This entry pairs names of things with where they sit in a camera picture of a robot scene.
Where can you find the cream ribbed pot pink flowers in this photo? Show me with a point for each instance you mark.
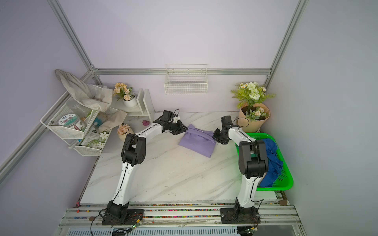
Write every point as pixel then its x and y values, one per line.
pixel 123 130

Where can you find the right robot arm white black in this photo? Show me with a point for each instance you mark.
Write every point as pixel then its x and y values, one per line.
pixel 245 210

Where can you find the floral printed packet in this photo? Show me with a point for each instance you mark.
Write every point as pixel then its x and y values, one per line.
pixel 95 139

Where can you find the blue t-shirt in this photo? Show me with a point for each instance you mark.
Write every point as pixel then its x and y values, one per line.
pixel 274 163

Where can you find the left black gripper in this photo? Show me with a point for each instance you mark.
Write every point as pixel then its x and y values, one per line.
pixel 181 128

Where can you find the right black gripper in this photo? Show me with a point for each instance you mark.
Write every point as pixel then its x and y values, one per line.
pixel 215 136

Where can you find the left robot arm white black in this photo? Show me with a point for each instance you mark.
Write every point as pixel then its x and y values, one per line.
pixel 133 154

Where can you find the pink small toy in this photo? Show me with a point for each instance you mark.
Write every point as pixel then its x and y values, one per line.
pixel 146 123

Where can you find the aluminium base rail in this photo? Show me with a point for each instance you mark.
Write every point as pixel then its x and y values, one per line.
pixel 180 215

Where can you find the large terracotta flower pot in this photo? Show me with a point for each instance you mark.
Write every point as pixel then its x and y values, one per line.
pixel 254 122

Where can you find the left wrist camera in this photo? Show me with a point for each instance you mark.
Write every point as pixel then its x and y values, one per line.
pixel 176 119

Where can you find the green plastic laundry basket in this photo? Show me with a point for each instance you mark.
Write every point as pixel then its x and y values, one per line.
pixel 283 177

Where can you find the white small shelf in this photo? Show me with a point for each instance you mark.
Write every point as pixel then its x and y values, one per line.
pixel 144 107

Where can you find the white tiered wire rack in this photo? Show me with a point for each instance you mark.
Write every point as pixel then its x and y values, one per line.
pixel 78 126

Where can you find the round floral tin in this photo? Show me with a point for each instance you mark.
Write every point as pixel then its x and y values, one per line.
pixel 68 120

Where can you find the small white pot peach flowers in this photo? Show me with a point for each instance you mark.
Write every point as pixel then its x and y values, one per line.
pixel 125 93

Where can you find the white wire wall basket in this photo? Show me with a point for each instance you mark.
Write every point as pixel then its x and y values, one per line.
pixel 186 79

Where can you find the grey cloth bag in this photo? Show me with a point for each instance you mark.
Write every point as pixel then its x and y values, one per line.
pixel 95 98

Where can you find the purple t-shirt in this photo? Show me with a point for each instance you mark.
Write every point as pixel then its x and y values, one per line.
pixel 197 140

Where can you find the green white artificial flowers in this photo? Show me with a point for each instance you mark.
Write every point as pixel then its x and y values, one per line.
pixel 250 96

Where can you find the beige cloth on rack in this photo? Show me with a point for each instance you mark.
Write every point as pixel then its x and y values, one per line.
pixel 113 121

